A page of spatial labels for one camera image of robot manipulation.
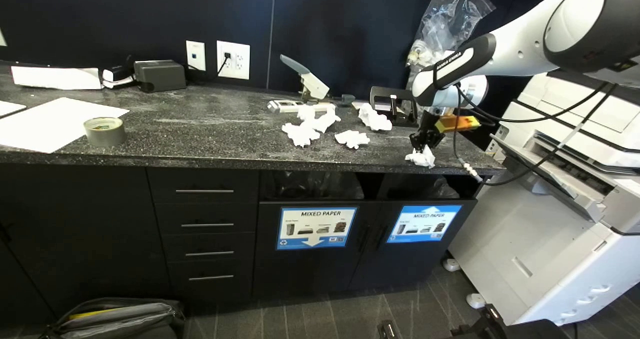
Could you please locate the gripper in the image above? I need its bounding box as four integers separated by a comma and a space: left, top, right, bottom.
409, 110, 447, 153

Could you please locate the white tissue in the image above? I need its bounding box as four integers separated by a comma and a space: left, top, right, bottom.
357, 102, 394, 132
334, 129, 371, 150
281, 122, 321, 148
404, 145, 436, 169
297, 103, 342, 133

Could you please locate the black bin bag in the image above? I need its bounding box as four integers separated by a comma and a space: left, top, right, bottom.
384, 174, 461, 200
259, 171, 366, 201

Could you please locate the black bin door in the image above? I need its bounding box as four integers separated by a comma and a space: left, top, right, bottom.
253, 200, 384, 300
349, 198, 479, 292

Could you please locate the blue and white paper sign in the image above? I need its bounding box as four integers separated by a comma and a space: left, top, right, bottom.
386, 204, 463, 244
276, 206, 358, 251

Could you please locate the clear plastic bag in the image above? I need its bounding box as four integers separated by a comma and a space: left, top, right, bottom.
405, 0, 496, 76

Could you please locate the large grey stapler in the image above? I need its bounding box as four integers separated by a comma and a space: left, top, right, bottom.
279, 54, 331, 103

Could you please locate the white flat stapler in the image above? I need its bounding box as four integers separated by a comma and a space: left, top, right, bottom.
267, 99, 337, 114

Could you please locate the white office printer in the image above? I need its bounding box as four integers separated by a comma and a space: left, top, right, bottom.
447, 71, 640, 328

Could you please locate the drawer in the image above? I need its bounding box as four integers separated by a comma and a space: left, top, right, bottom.
154, 203, 259, 235
147, 167, 260, 205
167, 260, 254, 302
161, 232, 257, 263

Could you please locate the black box device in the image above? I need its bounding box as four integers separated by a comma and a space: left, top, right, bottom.
133, 59, 187, 93

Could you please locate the black and white label maker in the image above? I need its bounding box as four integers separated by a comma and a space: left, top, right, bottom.
102, 63, 136, 89

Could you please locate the grey bag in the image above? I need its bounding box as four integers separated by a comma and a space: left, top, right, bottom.
42, 297, 187, 339

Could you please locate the white paper sheet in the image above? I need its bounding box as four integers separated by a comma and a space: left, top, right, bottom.
0, 97, 130, 154
0, 100, 27, 118

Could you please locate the folded white paper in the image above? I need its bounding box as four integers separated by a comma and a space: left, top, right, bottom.
10, 66, 104, 91

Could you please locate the black door handle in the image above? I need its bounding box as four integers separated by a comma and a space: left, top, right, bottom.
374, 223, 391, 251

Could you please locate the white wall socket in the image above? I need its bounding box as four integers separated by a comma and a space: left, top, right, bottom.
216, 40, 251, 81

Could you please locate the white wall data plate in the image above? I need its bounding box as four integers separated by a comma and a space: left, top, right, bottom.
185, 40, 207, 72

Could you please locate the grey duct tape roll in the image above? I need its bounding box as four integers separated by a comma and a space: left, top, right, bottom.
83, 116, 127, 148

